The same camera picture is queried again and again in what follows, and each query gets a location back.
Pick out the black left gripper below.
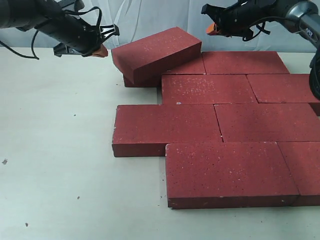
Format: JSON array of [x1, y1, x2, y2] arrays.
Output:
[[35, 10, 120, 58]]

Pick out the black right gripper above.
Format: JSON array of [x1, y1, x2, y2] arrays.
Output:
[[201, 0, 276, 40]]

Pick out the white-speckled red brick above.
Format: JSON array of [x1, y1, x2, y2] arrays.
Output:
[[161, 74, 257, 105]]

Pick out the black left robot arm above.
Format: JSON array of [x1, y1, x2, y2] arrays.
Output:
[[0, 0, 120, 58]]

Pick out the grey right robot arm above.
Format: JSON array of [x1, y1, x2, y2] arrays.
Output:
[[201, 0, 320, 49]]

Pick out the middle row red brick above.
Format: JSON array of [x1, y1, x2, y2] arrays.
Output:
[[214, 103, 320, 142]]

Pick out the white backdrop curtain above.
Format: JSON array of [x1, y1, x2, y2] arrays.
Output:
[[0, 0, 320, 55]]

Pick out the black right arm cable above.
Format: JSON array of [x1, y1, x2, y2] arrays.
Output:
[[239, 14, 291, 42]]

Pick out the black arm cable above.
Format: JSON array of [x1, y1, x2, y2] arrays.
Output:
[[0, 6, 103, 61], [239, 14, 291, 42]]

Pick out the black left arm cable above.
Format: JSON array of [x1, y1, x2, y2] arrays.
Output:
[[0, 6, 103, 61]]

